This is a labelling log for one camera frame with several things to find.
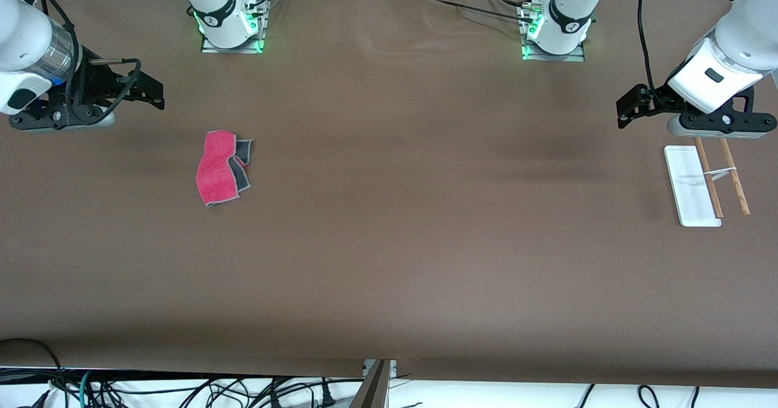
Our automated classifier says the pink and grey towel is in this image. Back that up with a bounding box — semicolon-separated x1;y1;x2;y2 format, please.
195;130;254;208

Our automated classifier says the white base wooden towel rack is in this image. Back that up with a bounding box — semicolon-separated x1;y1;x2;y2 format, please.
663;137;751;228

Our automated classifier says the metal table leg profile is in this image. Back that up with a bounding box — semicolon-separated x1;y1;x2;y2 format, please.
348;359;391;408

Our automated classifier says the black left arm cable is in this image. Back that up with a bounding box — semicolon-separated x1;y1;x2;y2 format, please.
636;0;661;92

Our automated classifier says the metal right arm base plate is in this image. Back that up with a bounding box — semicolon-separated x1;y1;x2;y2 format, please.
201;0;269;54

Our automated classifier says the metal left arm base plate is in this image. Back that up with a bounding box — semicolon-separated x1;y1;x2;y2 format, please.
520;4;587;62

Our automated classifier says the white metal bracket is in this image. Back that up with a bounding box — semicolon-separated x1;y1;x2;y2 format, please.
362;359;398;379

